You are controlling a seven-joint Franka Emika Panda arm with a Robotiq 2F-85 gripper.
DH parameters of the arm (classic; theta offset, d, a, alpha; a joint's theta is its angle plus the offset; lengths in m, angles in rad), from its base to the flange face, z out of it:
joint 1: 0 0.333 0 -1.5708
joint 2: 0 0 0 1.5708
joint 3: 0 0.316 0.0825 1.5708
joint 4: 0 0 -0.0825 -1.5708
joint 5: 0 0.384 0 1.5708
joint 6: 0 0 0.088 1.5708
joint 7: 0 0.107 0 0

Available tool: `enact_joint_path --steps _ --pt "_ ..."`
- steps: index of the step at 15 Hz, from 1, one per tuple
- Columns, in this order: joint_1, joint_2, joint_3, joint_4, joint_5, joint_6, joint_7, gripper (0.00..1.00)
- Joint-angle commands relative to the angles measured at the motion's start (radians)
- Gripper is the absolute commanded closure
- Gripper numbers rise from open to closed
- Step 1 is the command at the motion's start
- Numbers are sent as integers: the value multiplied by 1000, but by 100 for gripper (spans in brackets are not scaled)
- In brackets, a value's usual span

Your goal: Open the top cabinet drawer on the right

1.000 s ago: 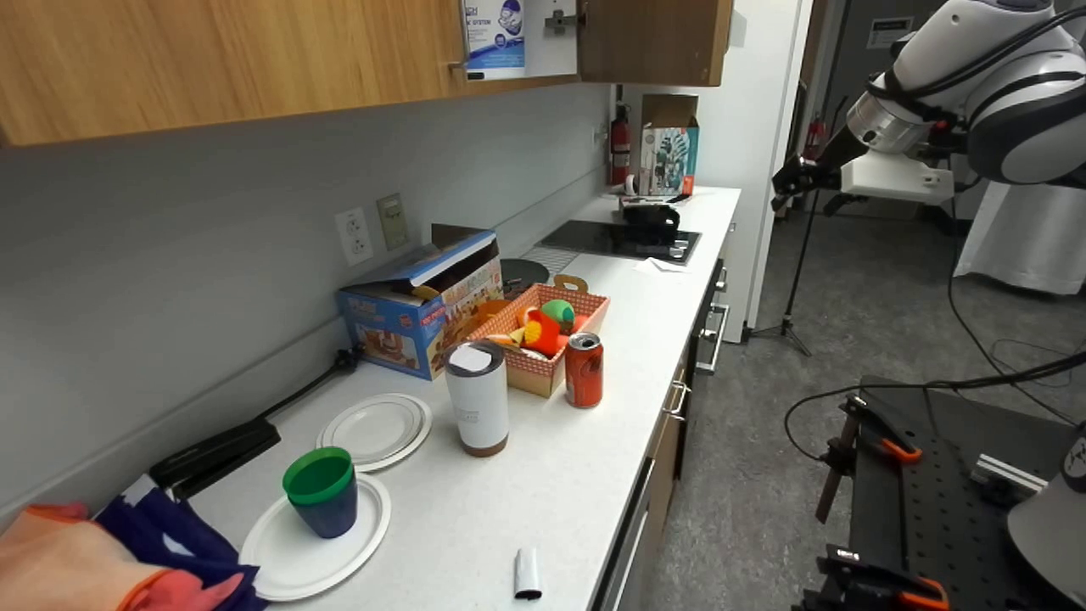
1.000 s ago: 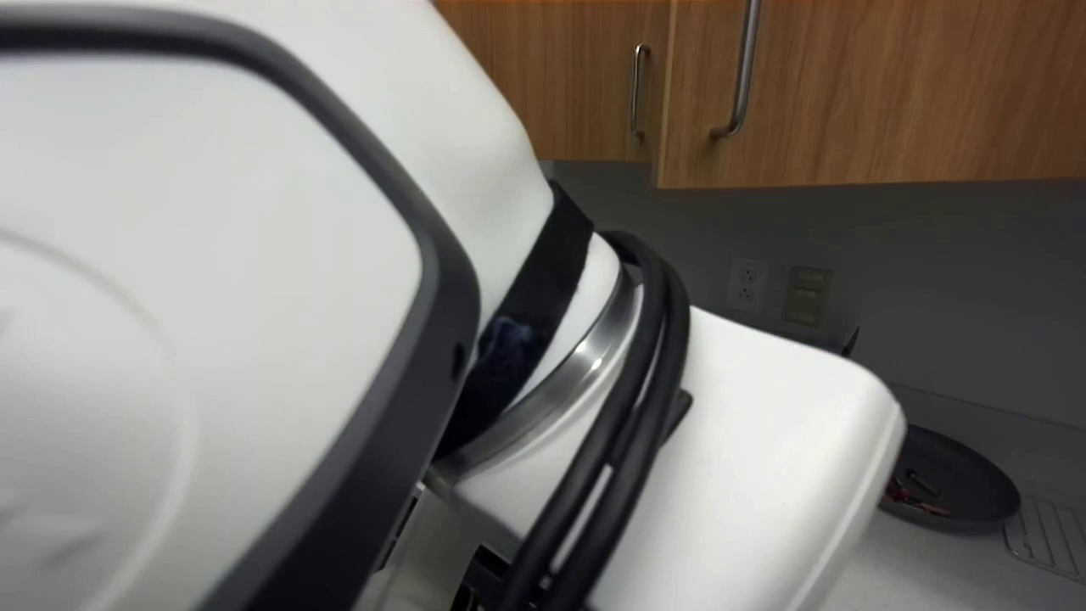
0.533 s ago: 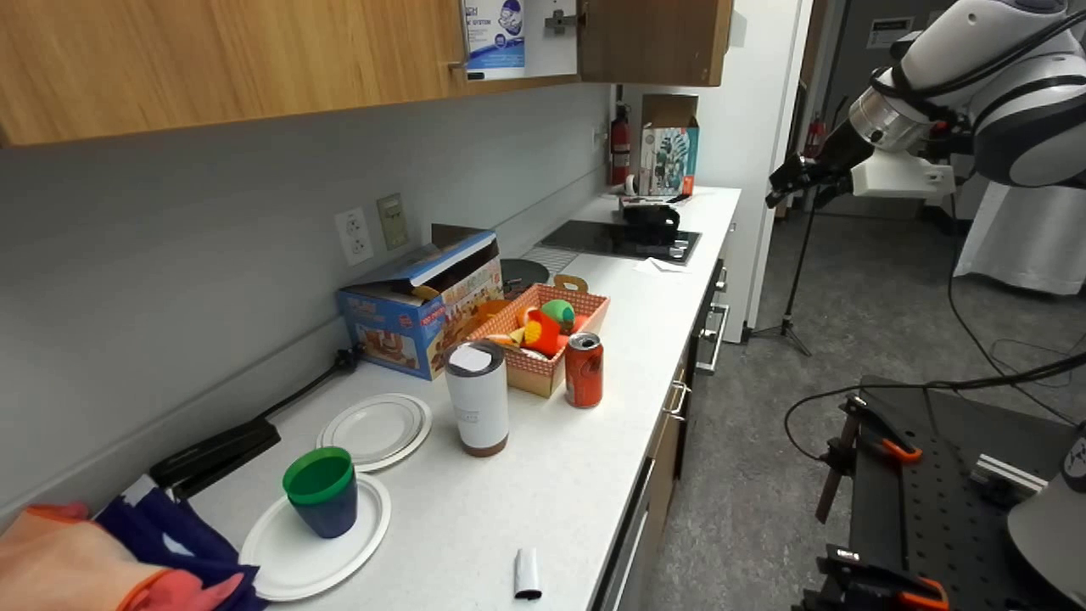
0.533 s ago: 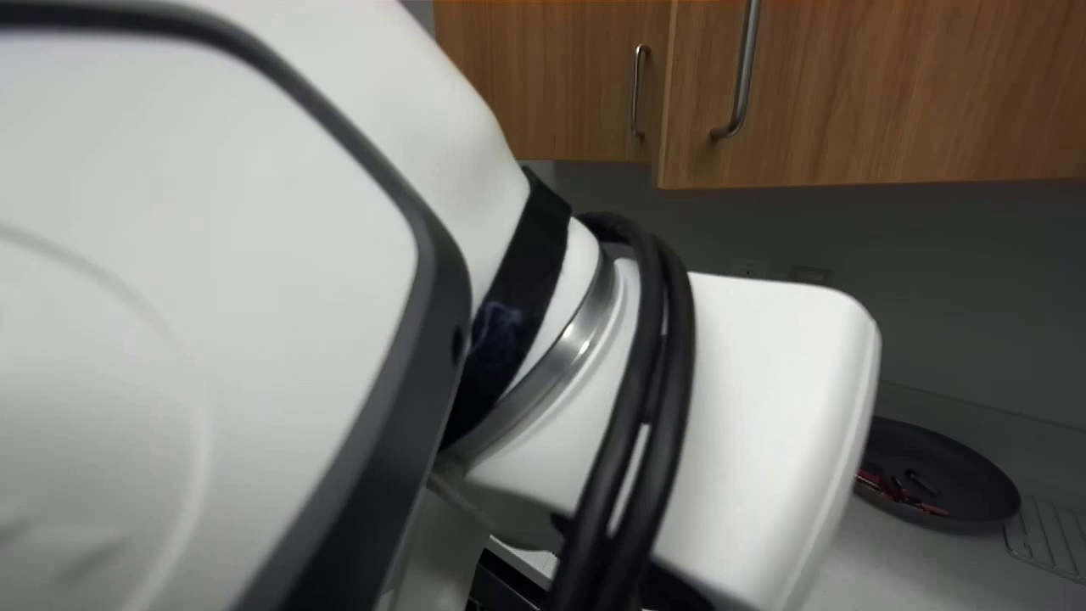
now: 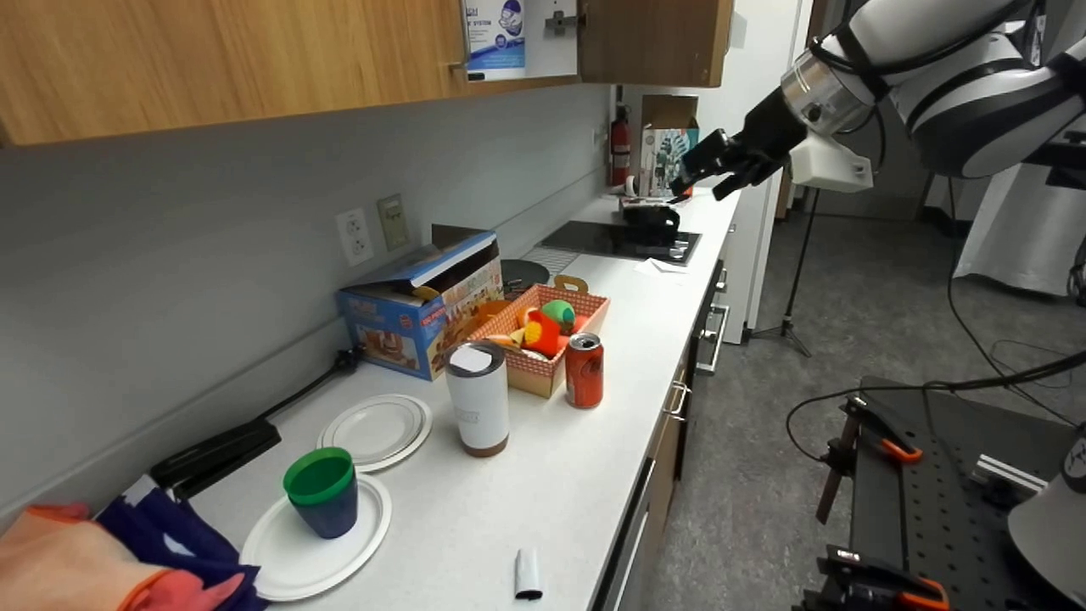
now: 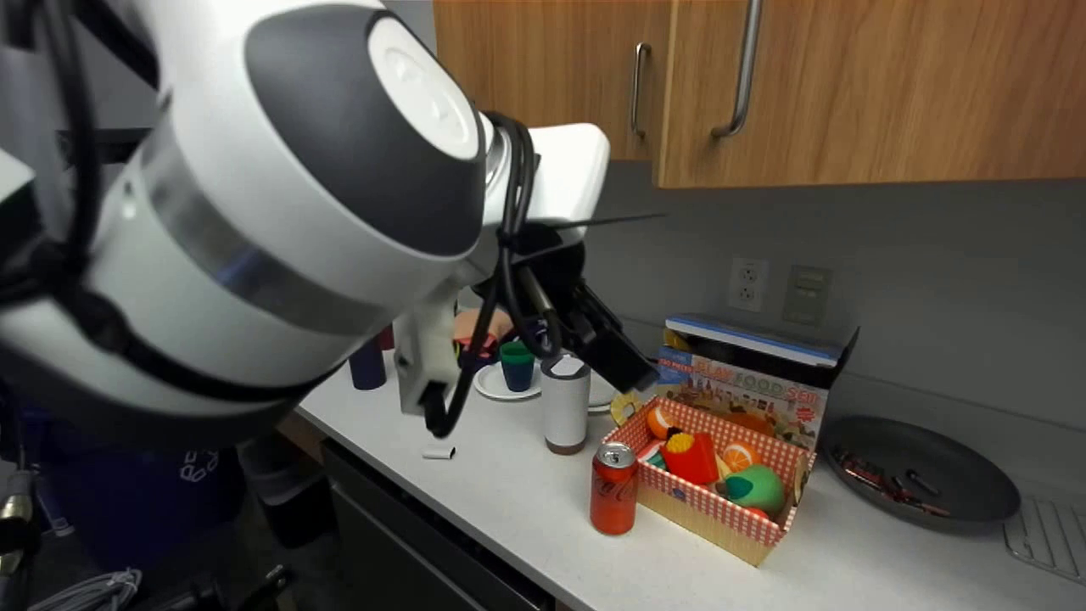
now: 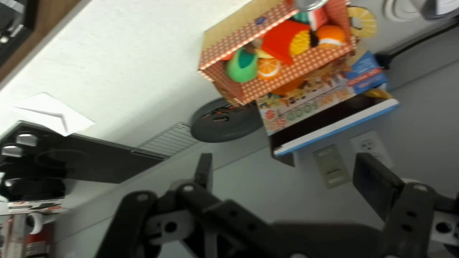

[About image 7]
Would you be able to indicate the white wall outlet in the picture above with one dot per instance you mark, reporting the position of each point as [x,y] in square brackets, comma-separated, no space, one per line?
[372,149]

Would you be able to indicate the red toy food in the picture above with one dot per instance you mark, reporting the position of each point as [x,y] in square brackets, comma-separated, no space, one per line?
[280,40]

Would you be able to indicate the white tumbler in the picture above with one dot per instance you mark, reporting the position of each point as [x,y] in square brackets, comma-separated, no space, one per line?
[442,7]

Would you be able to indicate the yellow pineapple slice toy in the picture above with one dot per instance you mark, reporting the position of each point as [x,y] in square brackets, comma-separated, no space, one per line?
[362,21]

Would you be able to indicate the white red container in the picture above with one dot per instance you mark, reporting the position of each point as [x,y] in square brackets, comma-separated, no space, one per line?
[29,229]

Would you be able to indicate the orange slice toy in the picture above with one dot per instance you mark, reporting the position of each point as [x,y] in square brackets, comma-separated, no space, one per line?
[269,67]

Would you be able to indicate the red soda can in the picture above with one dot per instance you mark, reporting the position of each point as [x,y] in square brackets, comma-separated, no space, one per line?
[312,8]

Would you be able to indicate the small items on plate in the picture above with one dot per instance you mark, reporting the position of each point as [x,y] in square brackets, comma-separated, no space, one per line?
[224,114]

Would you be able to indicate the green pear toy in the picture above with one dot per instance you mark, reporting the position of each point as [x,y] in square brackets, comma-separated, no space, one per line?
[241,66]

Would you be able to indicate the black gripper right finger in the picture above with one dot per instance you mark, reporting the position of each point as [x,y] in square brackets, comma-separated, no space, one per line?
[411,219]

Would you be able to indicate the beige wall switch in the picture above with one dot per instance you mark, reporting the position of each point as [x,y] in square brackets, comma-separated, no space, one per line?
[332,166]

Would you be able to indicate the white plate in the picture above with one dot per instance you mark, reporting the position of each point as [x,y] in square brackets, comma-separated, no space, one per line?
[402,8]

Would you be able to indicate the toy food cardboard box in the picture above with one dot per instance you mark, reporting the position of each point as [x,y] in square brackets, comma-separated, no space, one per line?
[316,114]

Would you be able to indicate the grey plate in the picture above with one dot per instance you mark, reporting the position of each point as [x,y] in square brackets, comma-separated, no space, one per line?
[224,126]

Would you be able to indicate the white folded paper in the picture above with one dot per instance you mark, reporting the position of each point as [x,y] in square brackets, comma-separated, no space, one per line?
[52,114]

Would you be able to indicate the red checkered cardboard box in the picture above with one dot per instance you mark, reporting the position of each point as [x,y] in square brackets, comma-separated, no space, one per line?
[287,80]

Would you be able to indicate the wooden base cabinet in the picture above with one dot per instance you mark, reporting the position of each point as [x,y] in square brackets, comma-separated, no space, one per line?
[55,26]

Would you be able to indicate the orange fruit toy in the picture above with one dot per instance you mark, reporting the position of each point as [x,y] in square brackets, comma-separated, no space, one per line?
[330,36]

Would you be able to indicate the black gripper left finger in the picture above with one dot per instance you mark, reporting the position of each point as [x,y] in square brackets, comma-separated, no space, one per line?
[210,223]

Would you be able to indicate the wide wooden cabinet door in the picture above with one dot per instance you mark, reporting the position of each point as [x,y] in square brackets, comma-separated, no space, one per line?
[86,159]

